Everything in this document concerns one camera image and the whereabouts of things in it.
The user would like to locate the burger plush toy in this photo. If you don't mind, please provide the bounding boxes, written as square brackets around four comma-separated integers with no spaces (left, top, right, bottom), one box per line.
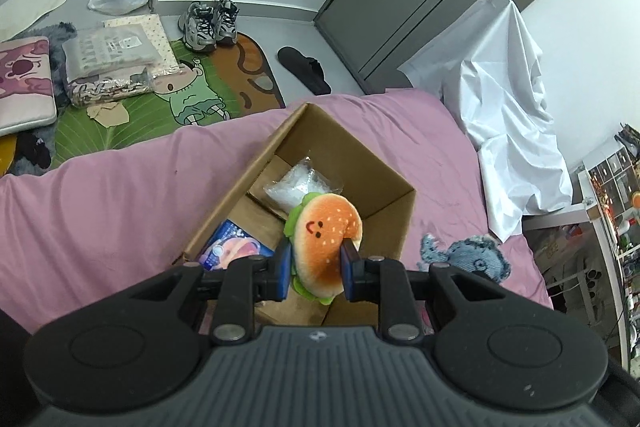
[283,192,363,306]

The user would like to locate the white desk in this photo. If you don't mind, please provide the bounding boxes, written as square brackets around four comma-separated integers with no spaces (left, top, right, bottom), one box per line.
[523,141,639,369]

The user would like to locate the grey sneaker right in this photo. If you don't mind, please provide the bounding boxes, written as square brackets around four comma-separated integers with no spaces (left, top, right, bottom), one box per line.
[213,0,239,46]

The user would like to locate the pink cartoon cushion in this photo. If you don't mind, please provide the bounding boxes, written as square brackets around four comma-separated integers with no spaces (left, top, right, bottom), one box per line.
[0,36,58,136]

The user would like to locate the grey sneaker left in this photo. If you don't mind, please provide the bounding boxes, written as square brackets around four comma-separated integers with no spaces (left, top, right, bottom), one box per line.
[178,2,216,53]

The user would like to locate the blue-grey octopus plush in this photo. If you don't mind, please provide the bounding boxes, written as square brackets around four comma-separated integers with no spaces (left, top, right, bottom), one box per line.
[416,234,511,283]

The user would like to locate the cartoon floor mat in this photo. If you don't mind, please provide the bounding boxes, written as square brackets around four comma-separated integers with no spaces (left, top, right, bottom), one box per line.
[52,34,285,167]

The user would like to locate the white draped cloth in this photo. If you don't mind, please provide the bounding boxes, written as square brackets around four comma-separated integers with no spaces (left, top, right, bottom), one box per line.
[398,0,573,241]

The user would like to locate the black slipper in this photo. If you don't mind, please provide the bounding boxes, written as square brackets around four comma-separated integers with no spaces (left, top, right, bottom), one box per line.
[277,46,332,95]

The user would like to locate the clear bag white beads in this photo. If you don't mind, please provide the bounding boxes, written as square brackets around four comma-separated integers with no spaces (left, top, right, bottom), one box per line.
[264,156,343,213]

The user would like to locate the blue tissue pack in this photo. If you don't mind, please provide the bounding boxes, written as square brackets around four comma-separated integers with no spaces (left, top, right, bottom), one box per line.
[198,220,273,271]

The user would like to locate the pink bed sheet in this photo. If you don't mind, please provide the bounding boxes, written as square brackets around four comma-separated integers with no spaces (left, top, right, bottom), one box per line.
[0,86,554,338]

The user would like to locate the packaged fabric bundle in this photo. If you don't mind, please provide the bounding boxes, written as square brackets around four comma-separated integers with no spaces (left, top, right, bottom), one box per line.
[63,24,160,107]

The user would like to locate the brown cardboard box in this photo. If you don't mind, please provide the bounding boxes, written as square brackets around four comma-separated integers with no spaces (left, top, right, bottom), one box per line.
[171,102,418,327]

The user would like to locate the grey sneaker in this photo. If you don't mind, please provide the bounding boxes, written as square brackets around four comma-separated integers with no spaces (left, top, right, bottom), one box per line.
[213,0,239,46]
[178,2,216,53]

